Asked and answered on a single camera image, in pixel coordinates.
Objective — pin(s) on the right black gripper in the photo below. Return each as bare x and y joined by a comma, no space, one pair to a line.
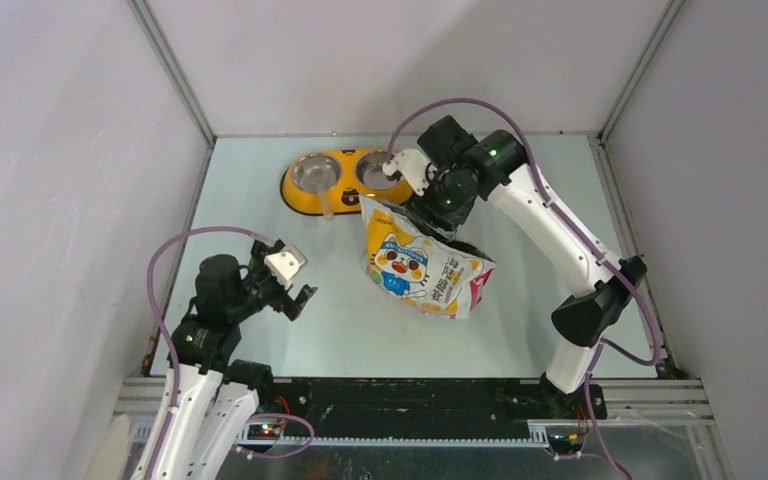
423,209

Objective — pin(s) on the yellow double pet bowl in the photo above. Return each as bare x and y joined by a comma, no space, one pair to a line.
359,173

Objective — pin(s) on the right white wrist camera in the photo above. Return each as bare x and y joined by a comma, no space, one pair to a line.
414,167

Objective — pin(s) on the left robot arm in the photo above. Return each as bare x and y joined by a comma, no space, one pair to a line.
208,396

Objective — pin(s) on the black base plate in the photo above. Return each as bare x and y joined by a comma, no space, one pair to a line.
429,409

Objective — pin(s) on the aluminium frame rail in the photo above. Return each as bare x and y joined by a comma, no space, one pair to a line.
636,403

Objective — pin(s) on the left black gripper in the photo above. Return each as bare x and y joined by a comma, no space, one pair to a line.
290,306

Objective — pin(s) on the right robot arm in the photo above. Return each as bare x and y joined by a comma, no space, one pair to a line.
600,282

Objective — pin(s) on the clear plastic scoop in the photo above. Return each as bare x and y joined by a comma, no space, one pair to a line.
320,180

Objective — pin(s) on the pet food bag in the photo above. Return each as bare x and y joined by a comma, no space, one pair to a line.
432,276

